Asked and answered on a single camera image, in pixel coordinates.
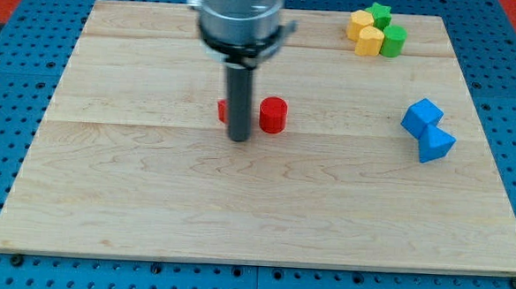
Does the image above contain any red cylinder block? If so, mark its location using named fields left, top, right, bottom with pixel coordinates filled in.
left=259, top=96, right=288, bottom=134

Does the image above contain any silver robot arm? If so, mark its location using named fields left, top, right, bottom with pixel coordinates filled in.
left=186, top=0, right=298, bottom=70

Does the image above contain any red star block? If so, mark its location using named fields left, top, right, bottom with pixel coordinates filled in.
left=216, top=99, right=227, bottom=124

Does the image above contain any green star block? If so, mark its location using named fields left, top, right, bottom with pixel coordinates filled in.
left=365, top=2, right=392, bottom=31

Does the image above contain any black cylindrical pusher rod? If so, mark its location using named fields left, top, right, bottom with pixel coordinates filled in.
left=225, top=67, right=254, bottom=142

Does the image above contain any light wooden board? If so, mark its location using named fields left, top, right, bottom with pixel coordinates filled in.
left=0, top=0, right=516, bottom=277

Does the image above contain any yellow heart block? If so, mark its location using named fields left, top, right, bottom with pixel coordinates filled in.
left=354, top=26, right=385, bottom=57

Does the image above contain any yellow hexagon block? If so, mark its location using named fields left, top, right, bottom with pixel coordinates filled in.
left=346, top=10, right=375, bottom=42

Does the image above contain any blue cube block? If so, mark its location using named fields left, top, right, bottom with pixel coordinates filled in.
left=400, top=98, right=444, bottom=139

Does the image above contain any green cylinder block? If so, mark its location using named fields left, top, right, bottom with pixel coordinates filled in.
left=380, top=25, right=408, bottom=57

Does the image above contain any blue triangle block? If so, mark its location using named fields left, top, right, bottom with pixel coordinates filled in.
left=418, top=125, right=457, bottom=163

